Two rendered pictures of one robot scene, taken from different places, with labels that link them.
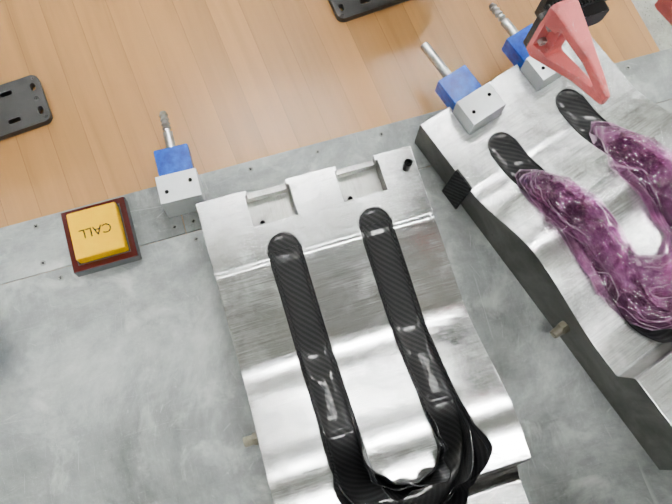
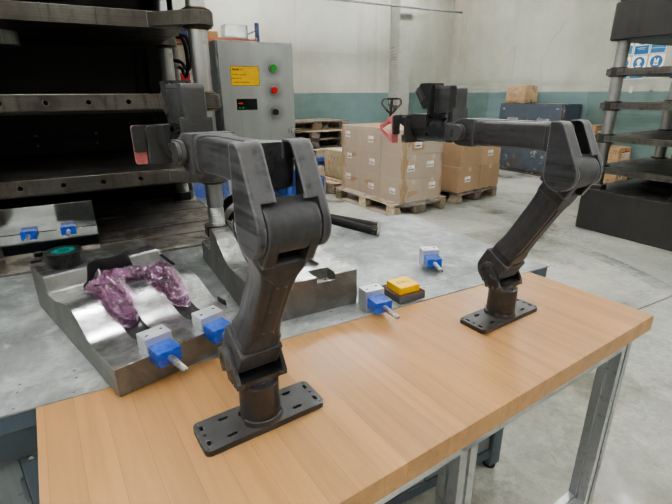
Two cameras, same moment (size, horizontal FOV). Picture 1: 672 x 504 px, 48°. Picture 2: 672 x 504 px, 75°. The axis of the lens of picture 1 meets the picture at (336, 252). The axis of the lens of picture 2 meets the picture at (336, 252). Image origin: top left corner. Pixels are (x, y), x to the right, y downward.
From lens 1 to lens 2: 129 cm
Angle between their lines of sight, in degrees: 85
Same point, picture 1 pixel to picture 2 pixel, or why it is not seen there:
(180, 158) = (376, 299)
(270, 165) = (331, 322)
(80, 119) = (445, 324)
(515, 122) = (184, 323)
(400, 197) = not seen: hidden behind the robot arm
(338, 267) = not seen: hidden behind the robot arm
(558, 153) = (161, 313)
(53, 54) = (484, 344)
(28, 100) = (477, 322)
